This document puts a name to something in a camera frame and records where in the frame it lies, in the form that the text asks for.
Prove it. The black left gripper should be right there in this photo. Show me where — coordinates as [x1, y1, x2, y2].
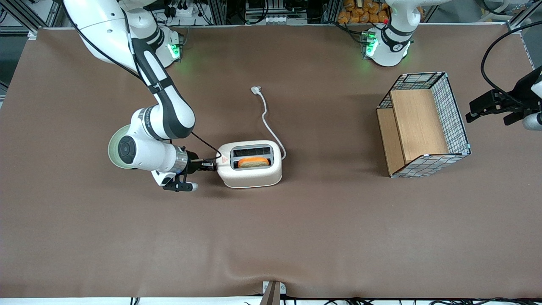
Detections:
[466, 66, 542, 124]

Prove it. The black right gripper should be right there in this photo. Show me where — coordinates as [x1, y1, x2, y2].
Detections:
[185, 150, 218, 174]

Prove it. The white two-slot toaster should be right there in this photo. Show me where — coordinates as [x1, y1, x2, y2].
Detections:
[216, 140, 283, 189]

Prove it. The toast bread slice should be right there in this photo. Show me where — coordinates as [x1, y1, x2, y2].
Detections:
[238, 157, 270, 169]

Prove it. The wooden shelf insert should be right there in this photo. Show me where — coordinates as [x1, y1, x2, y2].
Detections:
[377, 89, 449, 175]

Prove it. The pale green round plate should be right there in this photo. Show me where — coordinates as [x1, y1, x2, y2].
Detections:
[108, 124, 133, 170]

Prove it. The bag of orange buns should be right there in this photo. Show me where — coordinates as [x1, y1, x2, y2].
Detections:
[337, 0, 391, 25]

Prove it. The white power strip with plugs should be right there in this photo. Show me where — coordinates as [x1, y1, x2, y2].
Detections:
[167, 2, 200, 18]

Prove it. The white multi-socket strip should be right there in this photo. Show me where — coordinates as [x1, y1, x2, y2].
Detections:
[246, 15, 308, 25]

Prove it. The black wire mesh basket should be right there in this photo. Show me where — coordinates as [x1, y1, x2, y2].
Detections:
[376, 72, 471, 178]

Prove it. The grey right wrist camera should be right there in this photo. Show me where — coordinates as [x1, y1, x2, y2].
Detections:
[163, 173, 199, 193]

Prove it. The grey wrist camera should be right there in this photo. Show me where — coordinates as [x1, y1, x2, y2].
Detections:
[504, 111, 542, 131]
[163, 173, 199, 193]

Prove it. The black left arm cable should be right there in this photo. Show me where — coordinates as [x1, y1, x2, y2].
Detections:
[481, 21, 542, 106]

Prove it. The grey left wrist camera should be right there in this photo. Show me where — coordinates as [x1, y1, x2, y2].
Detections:
[504, 111, 542, 131]

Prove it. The white toaster power cable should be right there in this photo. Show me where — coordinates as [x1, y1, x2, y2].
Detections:
[251, 86, 287, 161]

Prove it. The aluminium frame profile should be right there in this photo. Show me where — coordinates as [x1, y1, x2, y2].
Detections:
[506, 0, 542, 32]

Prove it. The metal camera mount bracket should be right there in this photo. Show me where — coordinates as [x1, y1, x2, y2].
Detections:
[259, 281, 287, 305]

